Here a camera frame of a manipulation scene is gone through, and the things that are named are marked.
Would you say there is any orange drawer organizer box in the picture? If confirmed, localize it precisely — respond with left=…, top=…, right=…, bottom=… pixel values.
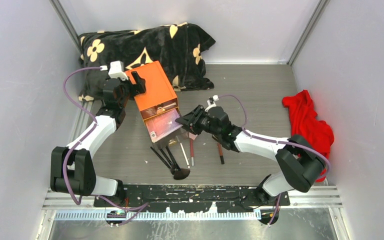
left=126, top=61, right=179, bottom=125

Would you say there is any black fan makeup brush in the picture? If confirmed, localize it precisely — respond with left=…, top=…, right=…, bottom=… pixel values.
left=165, top=146, right=190, bottom=180

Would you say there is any orange brown lip pen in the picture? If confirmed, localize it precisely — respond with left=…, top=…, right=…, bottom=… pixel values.
left=217, top=143, right=225, bottom=165

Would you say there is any red cloth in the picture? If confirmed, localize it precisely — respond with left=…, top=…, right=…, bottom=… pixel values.
left=281, top=89, right=335, bottom=183

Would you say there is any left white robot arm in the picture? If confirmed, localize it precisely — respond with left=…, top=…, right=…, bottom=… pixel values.
left=50, top=71, right=146, bottom=207

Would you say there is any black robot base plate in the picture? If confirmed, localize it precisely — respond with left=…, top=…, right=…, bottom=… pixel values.
left=93, top=184, right=290, bottom=214

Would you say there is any clear drawer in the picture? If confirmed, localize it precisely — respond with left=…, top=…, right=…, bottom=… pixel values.
left=144, top=108, right=189, bottom=149

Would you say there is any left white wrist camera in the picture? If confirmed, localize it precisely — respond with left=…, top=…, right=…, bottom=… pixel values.
left=108, top=60, right=129, bottom=81

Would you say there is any black floral plush blanket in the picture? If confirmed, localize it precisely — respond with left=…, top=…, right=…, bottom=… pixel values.
left=78, top=22, right=216, bottom=92

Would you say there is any purple cable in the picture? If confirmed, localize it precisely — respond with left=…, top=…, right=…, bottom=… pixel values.
left=62, top=66, right=108, bottom=207
left=217, top=94, right=332, bottom=176

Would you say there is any white silver pencil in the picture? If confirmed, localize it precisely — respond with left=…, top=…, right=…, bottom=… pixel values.
left=179, top=142, right=191, bottom=169

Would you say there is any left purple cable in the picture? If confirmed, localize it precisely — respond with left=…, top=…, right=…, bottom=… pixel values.
left=62, top=66, right=108, bottom=207

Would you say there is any small pink card box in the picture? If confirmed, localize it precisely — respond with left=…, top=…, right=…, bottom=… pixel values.
left=188, top=132, right=197, bottom=141

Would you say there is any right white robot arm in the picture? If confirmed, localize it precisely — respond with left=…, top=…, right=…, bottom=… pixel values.
left=175, top=105, right=328, bottom=206

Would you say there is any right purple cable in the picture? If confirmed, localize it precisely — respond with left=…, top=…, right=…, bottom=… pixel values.
left=217, top=94, right=332, bottom=176

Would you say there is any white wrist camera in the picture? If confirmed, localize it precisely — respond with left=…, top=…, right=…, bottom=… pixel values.
left=205, top=94, right=219, bottom=112
left=108, top=60, right=129, bottom=81

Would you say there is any black round makeup brush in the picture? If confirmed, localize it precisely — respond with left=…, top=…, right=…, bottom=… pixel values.
left=159, top=148, right=177, bottom=171

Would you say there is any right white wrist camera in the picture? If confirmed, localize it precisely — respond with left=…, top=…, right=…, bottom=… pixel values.
left=205, top=94, right=219, bottom=112

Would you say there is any pink holographic eyeshadow palette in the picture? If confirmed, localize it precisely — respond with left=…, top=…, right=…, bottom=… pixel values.
left=144, top=109, right=182, bottom=143

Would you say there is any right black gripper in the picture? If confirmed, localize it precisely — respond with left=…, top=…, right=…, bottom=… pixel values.
left=175, top=104, right=221, bottom=138

